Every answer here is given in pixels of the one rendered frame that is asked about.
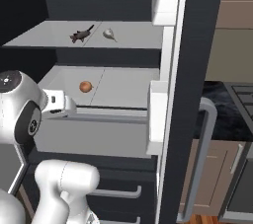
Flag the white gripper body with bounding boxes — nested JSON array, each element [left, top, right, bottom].
[[63, 95, 79, 117]]

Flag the brown onion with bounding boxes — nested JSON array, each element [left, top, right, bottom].
[[78, 80, 95, 94]]

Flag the grey fridge shelf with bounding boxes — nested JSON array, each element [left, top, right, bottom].
[[37, 65, 161, 110], [2, 20, 165, 50]]

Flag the white garlic bulb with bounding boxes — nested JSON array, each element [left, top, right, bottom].
[[102, 28, 119, 42]]

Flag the dark fridge door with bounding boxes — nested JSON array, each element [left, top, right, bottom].
[[0, 142, 28, 196], [154, 0, 228, 224]]

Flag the dark grey fish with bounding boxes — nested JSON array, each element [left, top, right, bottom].
[[69, 24, 96, 44]]

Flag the tall white door bin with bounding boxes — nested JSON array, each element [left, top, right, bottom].
[[145, 80, 169, 157]]

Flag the small white door bin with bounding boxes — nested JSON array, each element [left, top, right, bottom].
[[151, 0, 181, 27]]

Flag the tan base cupboard door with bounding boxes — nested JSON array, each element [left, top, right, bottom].
[[178, 138, 245, 217]]

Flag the black hob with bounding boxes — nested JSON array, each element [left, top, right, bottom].
[[223, 82, 253, 127]]

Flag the dark oven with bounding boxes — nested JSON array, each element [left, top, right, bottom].
[[218, 142, 253, 224]]

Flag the grey freezer drawer handle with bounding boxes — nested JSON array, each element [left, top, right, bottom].
[[98, 215, 142, 224], [86, 185, 143, 199]]

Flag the grey fridge door handle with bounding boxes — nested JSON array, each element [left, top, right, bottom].
[[176, 97, 218, 223]]

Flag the grey cupboard door handle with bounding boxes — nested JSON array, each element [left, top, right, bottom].
[[229, 143, 245, 175]]

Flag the tan wall cupboards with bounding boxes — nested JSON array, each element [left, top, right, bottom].
[[214, 0, 253, 31]]

